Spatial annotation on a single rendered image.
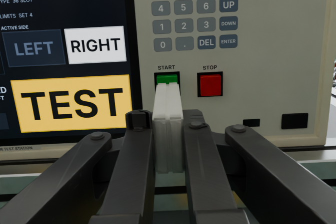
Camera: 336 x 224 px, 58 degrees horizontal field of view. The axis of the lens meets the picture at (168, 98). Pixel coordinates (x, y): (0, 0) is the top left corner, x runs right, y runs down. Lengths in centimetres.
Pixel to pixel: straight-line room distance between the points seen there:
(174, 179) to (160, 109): 13
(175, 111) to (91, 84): 14
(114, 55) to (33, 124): 10
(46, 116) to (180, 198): 14
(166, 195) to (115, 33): 15
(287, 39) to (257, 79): 4
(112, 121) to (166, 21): 10
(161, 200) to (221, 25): 16
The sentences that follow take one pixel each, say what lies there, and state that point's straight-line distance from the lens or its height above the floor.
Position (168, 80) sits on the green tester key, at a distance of 26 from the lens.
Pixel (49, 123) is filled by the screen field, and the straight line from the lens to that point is 30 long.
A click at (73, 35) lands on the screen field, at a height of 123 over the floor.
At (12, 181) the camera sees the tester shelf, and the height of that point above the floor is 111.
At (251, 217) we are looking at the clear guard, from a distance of 30.
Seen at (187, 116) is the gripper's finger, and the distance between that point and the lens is 17.
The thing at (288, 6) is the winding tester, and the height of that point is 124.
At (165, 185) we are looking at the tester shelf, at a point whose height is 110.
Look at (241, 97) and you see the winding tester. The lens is 28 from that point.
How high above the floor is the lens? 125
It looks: 17 degrees down
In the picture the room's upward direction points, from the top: 3 degrees counter-clockwise
